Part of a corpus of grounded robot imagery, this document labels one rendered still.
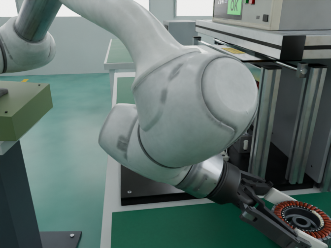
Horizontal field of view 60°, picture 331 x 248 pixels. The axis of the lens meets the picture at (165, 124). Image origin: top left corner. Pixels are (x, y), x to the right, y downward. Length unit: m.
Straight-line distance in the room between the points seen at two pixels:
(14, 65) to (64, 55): 4.44
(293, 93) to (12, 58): 0.94
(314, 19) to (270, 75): 0.20
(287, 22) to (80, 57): 5.03
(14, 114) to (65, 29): 4.55
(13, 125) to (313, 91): 0.88
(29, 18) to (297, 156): 0.87
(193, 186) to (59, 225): 1.43
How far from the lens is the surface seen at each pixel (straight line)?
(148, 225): 0.62
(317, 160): 0.78
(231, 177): 0.50
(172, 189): 0.69
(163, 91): 0.31
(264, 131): 0.67
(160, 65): 0.33
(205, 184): 0.48
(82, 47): 5.54
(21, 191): 1.39
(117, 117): 0.44
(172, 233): 0.61
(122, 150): 0.44
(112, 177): 0.78
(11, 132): 1.08
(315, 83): 0.68
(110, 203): 0.69
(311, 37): 0.63
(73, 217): 1.88
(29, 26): 1.08
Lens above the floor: 1.17
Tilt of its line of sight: 22 degrees down
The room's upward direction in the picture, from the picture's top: straight up
